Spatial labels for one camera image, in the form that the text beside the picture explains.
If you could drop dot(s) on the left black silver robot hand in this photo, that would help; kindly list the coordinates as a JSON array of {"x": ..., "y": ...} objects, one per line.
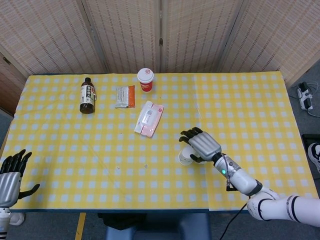
[{"x": 8, "y": 185}]

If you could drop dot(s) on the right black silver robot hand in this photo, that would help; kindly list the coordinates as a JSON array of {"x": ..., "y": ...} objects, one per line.
[{"x": 203, "y": 145}]

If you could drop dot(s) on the white paper cup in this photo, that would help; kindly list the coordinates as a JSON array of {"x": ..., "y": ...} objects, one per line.
[{"x": 185, "y": 157}]

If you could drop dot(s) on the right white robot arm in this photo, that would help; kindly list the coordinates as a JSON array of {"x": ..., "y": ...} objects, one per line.
[{"x": 265, "y": 200}]

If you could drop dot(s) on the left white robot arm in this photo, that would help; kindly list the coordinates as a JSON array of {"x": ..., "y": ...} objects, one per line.
[{"x": 3, "y": 221}]

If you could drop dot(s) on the large yellow checkered tablecloth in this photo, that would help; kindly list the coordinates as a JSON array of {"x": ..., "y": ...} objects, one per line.
[{"x": 100, "y": 155}]

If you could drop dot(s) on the white round floor object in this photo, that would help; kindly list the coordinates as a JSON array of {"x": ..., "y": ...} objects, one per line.
[{"x": 18, "y": 218}]

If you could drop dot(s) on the pink white wet wipes pack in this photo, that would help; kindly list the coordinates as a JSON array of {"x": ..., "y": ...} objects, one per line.
[{"x": 148, "y": 118}]

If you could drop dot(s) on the yellow floor tape strip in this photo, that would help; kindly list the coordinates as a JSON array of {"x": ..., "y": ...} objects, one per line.
[{"x": 80, "y": 226}]

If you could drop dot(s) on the red white lidded cup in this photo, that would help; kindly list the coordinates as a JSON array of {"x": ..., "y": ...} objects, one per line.
[{"x": 146, "y": 81}]

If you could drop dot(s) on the white orange snack packet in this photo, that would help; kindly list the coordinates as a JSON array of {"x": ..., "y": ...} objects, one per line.
[{"x": 125, "y": 97}]

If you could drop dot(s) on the brown woven screen panel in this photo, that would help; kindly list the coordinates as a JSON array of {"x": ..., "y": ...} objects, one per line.
[{"x": 8, "y": 85}]

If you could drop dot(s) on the black flat object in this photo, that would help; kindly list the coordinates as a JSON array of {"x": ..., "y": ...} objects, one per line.
[{"x": 310, "y": 138}]

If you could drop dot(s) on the woven folding screen panel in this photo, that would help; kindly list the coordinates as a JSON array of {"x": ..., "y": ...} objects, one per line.
[
  {"x": 195, "y": 32},
  {"x": 125, "y": 32},
  {"x": 47, "y": 35},
  {"x": 275, "y": 35}
]

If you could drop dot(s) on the white black power strip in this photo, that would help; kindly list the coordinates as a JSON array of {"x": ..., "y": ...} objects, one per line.
[{"x": 305, "y": 96}]

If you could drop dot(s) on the dark brown sauce bottle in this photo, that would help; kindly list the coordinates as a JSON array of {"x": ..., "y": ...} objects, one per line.
[{"x": 87, "y": 96}]

